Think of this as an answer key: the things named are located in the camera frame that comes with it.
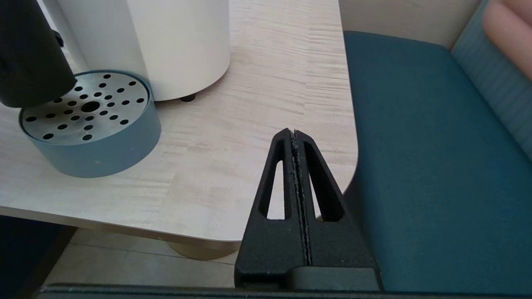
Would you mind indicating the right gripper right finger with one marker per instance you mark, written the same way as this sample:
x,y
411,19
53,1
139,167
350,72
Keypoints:
x,y
341,245

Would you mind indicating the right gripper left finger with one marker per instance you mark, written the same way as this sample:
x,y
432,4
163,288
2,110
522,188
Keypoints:
x,y
270,249

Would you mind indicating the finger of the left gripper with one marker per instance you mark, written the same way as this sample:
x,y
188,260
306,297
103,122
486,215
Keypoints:
x,y
58,38

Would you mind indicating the black plastic cup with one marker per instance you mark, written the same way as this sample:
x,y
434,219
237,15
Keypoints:
x,y
25,50

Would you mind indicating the large tea dispenser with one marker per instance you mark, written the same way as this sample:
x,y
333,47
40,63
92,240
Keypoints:
x,y
166,41

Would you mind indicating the large blue-grey perforated drip tray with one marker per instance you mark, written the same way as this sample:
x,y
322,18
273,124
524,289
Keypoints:
x,y
104,145

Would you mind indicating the teal upholstered bench sofa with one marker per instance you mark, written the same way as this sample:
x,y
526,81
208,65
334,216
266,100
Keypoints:
x,y
436,145

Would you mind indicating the pink bolster cushion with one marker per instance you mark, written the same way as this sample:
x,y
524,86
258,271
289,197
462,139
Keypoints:
x,y
513,33

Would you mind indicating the beige table pedestal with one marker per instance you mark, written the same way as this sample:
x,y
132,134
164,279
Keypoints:
x,y
203,250

